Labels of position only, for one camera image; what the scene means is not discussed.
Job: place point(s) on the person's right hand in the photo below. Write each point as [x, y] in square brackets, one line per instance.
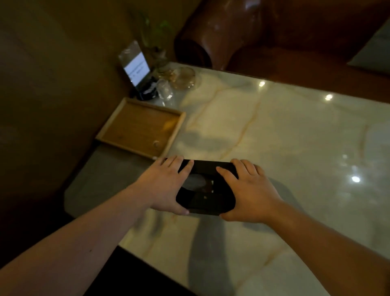
[251, 195]

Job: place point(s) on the person's left hand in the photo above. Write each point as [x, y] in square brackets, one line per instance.
[161, 186]

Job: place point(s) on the person's left thumb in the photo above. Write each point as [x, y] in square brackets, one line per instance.
[180, 209]

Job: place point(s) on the person's right thumb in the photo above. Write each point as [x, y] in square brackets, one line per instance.
[227, 216]

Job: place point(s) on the person's right little finger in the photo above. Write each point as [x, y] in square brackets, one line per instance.
[260, 169]

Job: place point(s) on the person's right middle finger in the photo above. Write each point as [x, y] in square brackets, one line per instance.
[239, 167]

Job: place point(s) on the person's left middle finger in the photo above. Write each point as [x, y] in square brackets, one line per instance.
[177, 161]

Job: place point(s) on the black tissue box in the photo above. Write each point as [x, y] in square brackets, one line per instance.
[207, 192]

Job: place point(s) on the person's right forearm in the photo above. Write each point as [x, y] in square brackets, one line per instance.
[329, 250]

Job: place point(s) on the person's left forearm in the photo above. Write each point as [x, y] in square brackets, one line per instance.
[73, 241]

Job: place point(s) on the wooden tray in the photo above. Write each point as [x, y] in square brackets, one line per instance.
[140, 128]

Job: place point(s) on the clear glass cup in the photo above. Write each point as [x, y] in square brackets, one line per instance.
[164, 90]

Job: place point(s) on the glass ashtray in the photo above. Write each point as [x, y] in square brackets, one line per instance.
[183, 77]

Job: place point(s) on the glass vase with plant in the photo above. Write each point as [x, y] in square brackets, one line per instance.
[157, 45]

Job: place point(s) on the brown leather sofa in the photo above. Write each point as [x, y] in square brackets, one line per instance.
[289, 39]

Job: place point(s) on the grey cushion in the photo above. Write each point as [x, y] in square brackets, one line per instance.
[373, 51]

